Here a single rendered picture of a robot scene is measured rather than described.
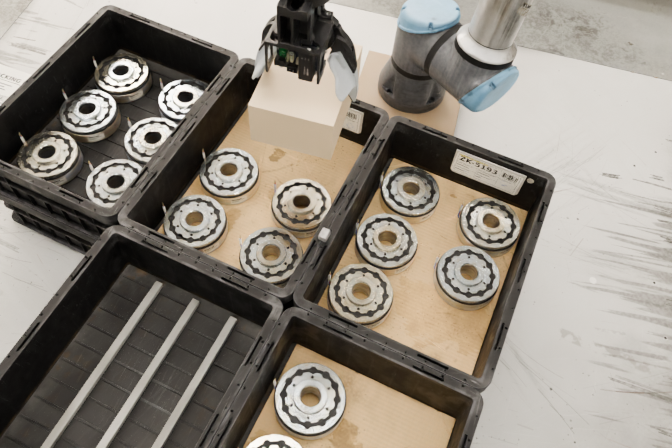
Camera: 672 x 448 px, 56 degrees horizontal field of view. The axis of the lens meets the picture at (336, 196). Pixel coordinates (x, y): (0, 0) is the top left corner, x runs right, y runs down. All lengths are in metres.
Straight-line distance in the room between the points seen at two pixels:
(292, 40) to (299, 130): 0.15
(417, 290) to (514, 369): 0.24
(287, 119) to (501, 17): 0.46
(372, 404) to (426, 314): 0.17
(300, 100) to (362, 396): 0.44
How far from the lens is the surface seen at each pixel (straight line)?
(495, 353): 0.94
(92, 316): 1.07
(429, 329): 1.03
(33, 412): 1.05
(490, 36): 1.18
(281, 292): 0.93
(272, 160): 1.17
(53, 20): 1.71
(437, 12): 1.29
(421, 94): 1.38
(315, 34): 0.80
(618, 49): 2.90
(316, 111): 0.86
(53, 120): 1.31
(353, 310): 0.99
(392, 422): 0.98
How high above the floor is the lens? 1.77
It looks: 57 degrees down
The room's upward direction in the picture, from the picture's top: 6 degrees clockwise
